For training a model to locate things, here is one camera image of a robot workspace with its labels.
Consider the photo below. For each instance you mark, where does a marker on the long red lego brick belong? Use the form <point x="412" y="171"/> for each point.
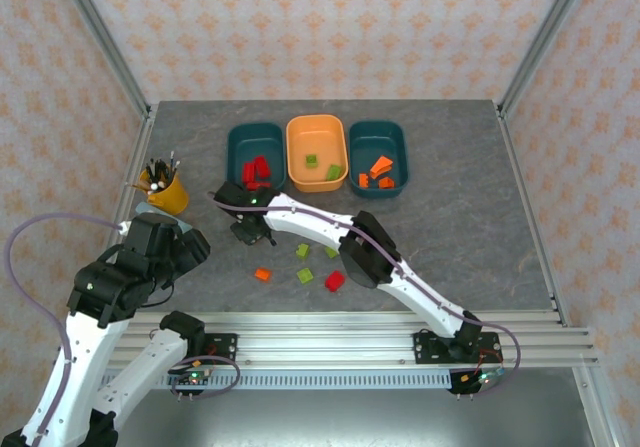
<point x="262" y="166"/>

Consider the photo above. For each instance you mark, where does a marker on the long green lego brick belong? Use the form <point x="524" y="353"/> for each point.
<point x="331" y="252"/>
<point x="334" y="172"/>

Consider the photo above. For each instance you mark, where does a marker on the long orange lego brick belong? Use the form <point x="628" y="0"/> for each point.
<point x="382" y="164"/>

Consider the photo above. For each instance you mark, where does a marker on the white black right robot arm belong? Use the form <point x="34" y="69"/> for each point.
<point x="300" y="222"/>

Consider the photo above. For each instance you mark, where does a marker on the yellow pen cup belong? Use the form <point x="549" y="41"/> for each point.
<point x="170" y="197"/>

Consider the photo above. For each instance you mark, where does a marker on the teal plastic container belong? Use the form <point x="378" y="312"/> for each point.
<point x="255" y="139"/>
<point x="375" y="137"/>

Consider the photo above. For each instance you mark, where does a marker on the pale blue flat block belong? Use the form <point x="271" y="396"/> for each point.
<point x="147" y="209"/>

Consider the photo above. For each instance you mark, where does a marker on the white-tipped black pen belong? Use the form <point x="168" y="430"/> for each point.
<point x="172" y="159"/>
<point x="177" y="166"/>

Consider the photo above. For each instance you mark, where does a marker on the wooden pencil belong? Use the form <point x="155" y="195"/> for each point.
<point x="136" y="185"/>

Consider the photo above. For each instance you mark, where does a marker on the aluminium table edge extrusion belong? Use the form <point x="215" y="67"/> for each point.
<point x="320" y="318"/>

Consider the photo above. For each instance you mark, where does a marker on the orange plastic container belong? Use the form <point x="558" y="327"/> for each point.
<point x="315" y="137"/>

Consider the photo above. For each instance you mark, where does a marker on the small lit circuit board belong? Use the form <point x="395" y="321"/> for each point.
<point x="194" y="378"/>
<point x="482" y="378"/>

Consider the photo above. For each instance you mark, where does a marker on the wide aluminium mounting beam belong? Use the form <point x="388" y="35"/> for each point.
<point x="320" y="349"/>

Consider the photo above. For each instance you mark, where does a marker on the grey metal sheet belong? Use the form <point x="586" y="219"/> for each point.
<point x="320" y="417"/>

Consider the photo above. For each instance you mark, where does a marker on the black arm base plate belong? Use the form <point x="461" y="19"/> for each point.
<point x="225" y="347"/>
<point x="425" y="349"/>

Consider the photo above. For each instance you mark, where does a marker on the aluminium frame post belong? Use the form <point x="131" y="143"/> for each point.
<point x="104" y="42"/>
<point x="544" y="42"/>

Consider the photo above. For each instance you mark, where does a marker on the aluminium lower frame rail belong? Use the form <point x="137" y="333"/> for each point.
<point x="597" y="412"/>

